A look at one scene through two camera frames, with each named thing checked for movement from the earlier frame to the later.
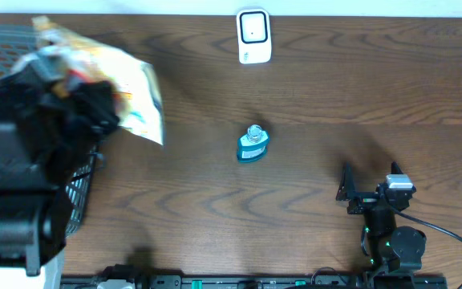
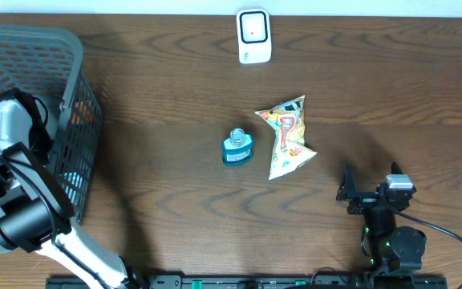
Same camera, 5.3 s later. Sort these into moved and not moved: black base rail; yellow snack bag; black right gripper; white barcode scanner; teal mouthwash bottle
Moved: teal mouthwash bottle; yellow snack bag
Not moved: white barcode scanner; black right gripper; black base rail
